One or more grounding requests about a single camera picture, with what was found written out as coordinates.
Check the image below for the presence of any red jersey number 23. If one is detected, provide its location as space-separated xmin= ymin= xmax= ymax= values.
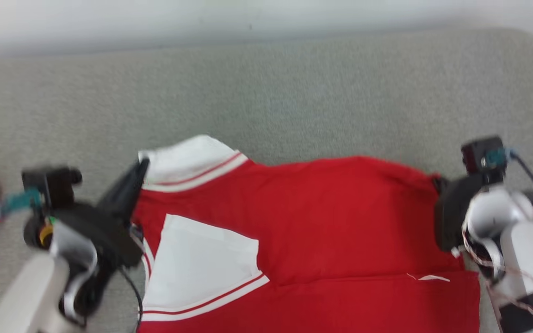
xmin=132 ymin=134 xmax=482 ymax=333

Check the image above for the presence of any red white twisted wire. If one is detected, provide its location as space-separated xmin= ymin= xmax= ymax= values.
xmin=461 ymin=222 xmax=533 ymax=321

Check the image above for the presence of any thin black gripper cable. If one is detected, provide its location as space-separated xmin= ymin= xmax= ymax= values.
xmin=118 ymin=266 xmax=145 ymax=333

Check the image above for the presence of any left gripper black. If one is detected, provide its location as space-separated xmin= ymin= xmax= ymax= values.
xmin=56 ymin=158 xmax=150 ymax=278

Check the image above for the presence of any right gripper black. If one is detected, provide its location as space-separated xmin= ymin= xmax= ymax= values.
xmin=432 ymin=175 xmax=487 ymax=253

